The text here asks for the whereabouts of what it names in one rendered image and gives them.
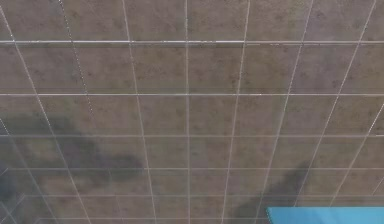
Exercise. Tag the blue flat slab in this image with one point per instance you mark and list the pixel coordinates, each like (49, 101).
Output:
(328, 216)

